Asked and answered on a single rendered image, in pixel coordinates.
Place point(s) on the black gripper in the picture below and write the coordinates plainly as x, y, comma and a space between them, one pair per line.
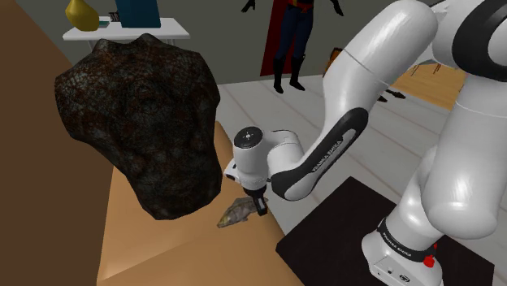
259, 201

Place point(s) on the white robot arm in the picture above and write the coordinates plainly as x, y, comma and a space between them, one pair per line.
459, 166

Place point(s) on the small grey-brown fish figure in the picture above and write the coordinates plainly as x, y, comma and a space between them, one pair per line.
235, 214

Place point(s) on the black robot stand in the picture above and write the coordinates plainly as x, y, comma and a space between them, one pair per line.
332, 241

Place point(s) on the tan and brown sofa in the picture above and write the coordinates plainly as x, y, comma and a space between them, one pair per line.
166, 253

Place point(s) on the large dark rough rock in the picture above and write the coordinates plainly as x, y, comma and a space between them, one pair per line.
138, 119

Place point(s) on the caped superhero figure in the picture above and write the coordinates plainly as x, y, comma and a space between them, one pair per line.
294, 35

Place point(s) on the orange wooden table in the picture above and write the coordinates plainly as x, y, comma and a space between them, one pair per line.
427, 84

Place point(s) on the white side table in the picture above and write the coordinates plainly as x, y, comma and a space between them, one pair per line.
130, 33

